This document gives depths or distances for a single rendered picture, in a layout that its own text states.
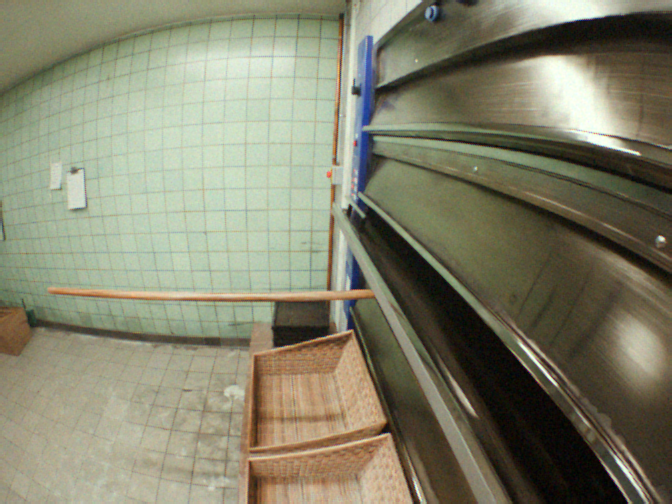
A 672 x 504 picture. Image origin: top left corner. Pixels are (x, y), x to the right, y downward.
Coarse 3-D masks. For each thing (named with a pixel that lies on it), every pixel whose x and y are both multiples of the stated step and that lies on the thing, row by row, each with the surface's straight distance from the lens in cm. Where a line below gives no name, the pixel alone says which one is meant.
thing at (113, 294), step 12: (48, 288) 142; (60, 288) 137; (72, 288) 132; (156, 300) 109; (168, 300) 107; (180, 300) 105; (192, 300) 104; (204, 300) 102; (216, 300) 101; (228, 300) 100; (240, 300) 100; (252, 300) 99; (264, 300) 99; (276, 300) 98; (288, 300) 98; (300, 300) 99; (312, 300) 99; (324, 300) 100
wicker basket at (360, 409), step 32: (320, 352) 148; (352, 352) 140; (256, 384) 149; (288, 384) 153; (320, 384) 152; (352, 384) 135; (256, 416) 140; (288, 416) 139; (320, 416) 139; (352, 416) 133; (384, 416) 108; (256, 448) 112; (288, 448) 112; (320, 448) 113
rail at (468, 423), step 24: (360, 240) 79; (384, 288) 57; (408, 312) 50; (408, 336) 47; (432, 360) 41; (456, 384) 39; (456, 408) 36; (480, 432) 34; (480, 456) 33; (504, 480) 32
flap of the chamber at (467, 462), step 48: (384, 240) 91; (432, 288) 67; (432, 336) 50; (480, 336) 55; (432, 384) 41; (480, 384) 44; (528, 384) 50; (528, 432) 42; (576, 432) 47; (480, 480) 34; (528, 480) 37; (576, 480) 42
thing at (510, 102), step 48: (528, 48) 55; (576, 48) 47; (624, 48) 42; (384, 96) 121; (432, 96) 77; (480, 96) 58; (528, 96) 47; (576, 96) 41; (624, 96) 37; (528, 144) 42; (576, 144) 34; (624, 144) 31
